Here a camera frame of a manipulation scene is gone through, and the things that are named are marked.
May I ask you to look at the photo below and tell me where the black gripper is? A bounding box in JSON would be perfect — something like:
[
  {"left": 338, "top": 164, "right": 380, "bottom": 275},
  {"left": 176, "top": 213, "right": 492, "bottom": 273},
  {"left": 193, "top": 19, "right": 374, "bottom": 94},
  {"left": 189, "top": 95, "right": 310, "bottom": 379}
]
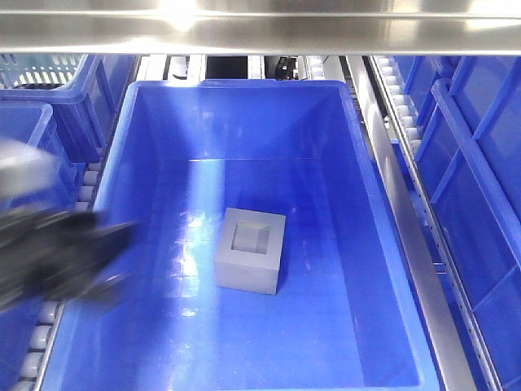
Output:
[{"left": 1, "top": 209, "right": 136, "bottom": 312}]

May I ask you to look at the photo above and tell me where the gray square hollow base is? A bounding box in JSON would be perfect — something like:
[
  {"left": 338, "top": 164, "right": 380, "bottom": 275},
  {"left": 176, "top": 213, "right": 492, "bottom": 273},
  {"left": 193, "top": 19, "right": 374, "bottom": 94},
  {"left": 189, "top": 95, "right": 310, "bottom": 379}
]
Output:
[{"left": 214, "top": 208, "right": 286, "bottom": 295}]

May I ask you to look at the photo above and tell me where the blue bin left front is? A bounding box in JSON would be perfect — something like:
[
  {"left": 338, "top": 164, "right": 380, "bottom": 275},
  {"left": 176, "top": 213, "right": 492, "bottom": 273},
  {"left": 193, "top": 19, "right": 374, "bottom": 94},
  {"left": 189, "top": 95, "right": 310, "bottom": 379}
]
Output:
[{"left": 0, "top": 101, "right": 82, "bottom": 391}]

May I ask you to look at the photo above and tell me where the blue bin holding basket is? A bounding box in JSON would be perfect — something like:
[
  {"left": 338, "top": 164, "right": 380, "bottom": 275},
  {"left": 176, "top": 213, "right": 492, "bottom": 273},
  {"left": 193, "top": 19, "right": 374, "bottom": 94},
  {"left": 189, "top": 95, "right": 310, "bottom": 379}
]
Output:
[{"left": 1, "top": 54, "right": 138, "bottom": 163}]

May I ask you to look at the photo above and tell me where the large blue target bin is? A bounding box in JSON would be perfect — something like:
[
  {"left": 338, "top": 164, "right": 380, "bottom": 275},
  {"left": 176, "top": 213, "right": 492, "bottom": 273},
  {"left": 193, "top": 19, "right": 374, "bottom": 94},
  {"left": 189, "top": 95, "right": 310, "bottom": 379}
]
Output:
[{"left": 42, "top": 80, "right": 440, "bottom": 390}]

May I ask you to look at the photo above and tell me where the blue bin right side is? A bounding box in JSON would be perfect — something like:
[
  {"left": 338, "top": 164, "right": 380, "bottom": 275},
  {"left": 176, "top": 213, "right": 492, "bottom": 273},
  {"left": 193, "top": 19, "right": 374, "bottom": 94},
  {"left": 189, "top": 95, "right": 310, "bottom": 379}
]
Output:
[{"left": 390, "top": 55, "right": 520, "bottom": 390}]

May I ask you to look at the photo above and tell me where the light blue plastic basket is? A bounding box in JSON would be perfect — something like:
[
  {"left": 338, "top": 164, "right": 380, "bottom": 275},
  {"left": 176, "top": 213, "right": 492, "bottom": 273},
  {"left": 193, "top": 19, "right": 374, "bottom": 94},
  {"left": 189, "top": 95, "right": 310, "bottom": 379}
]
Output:
[{"left": 1, "top": 53, "right": 85, "bottom": 90}]

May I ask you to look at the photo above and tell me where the steel roller shelf frame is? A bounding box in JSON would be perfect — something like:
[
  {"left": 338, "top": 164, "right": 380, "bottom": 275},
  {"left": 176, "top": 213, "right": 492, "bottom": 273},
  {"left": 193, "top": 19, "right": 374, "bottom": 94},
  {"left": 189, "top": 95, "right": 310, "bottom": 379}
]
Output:
[{"left": 1, "top": 1, "right": 520, "bottom": 390}]

